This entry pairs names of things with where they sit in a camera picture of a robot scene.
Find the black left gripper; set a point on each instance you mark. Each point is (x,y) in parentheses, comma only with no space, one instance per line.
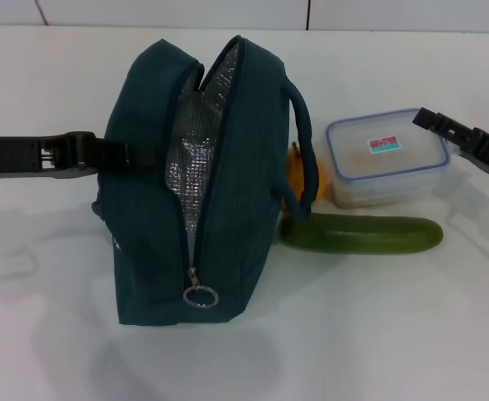
(10,156)

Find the clear food container blue lid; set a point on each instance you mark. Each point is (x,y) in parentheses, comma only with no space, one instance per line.
(386,167)

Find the orange yellow pear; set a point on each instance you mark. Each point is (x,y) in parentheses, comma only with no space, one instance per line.
(322,186)

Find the dark teal insulated lunch bag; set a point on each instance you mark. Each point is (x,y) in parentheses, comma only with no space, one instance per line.
(244,188)

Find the green cucumber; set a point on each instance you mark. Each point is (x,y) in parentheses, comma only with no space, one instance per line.
(361,236)

